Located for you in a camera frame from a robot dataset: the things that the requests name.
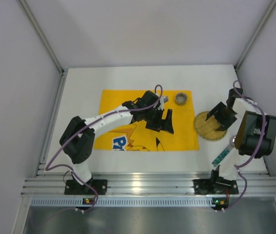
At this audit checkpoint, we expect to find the round woven bamboo plate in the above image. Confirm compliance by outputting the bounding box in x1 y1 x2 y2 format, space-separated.
194 111 227 141

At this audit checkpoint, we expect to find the spoon with green handle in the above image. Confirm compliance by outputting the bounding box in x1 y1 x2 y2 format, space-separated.
212 136 236 167

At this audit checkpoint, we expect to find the yellow cartoon placemat cloth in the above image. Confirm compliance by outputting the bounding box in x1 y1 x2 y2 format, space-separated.
94 90 199 152

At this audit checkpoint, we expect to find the speckled ceramic cup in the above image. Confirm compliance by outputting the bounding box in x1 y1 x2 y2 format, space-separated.
175 92 188 106

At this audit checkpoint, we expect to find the fork with green handle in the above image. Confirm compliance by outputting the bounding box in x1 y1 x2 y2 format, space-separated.
212 149 229 167

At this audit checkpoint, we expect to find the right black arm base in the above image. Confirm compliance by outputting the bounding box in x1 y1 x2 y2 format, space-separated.
193 179 239 195

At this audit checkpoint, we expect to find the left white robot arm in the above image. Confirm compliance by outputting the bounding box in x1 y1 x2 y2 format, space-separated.
59 91 174 186

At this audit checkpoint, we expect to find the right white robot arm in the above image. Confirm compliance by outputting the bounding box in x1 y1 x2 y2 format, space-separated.
205 87 276 190

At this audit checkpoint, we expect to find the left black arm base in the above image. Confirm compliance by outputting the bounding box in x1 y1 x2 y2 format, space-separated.
64 179 108 195

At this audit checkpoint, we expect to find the right aluminium corner post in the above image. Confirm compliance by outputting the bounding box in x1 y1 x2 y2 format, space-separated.
234 0 276 72

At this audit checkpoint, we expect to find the aluminium corner post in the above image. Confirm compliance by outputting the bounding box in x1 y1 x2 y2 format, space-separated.
234 0 276 72
19 0 64 73

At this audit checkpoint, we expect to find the left aluminium corner post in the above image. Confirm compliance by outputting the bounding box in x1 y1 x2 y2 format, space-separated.
19 0 64 73

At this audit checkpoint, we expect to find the slotted white cable duct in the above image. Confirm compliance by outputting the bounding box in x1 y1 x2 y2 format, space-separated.
30 196 229 207

